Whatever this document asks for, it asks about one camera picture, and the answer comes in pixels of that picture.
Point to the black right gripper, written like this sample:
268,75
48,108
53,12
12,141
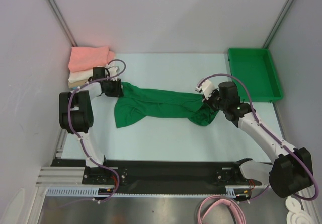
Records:
210,103

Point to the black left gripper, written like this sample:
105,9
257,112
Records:
117,92

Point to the green t shirt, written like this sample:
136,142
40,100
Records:
138,103

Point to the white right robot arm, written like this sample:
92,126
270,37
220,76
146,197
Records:
290,170

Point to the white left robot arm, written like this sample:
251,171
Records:
76,114

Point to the white folded t shirt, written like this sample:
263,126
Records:
80,75

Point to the tan folded t shirt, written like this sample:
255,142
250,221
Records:
76,84

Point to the pink folded t shirt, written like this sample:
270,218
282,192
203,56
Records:
85,58

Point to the green plastic tray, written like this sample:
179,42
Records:
255,68

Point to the white plastic disc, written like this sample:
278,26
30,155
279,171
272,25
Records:
293,205

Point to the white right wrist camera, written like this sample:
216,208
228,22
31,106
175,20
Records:
206,87

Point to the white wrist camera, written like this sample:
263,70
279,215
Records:
111,73
206,87

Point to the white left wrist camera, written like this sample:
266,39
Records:
111,73

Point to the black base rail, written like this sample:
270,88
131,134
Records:
163,177

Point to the white slotted cable duct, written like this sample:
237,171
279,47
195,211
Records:
104,192

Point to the aluminium extrusion rail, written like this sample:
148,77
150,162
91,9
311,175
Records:
60,176

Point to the left aluminium frame post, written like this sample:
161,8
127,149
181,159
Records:
62,22

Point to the aluminium frame post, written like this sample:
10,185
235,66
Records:
278,22
62,22

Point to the right aluminium frame post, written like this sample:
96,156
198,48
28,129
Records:
278,22

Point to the white plastic ring part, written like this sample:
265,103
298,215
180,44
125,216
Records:
299,218

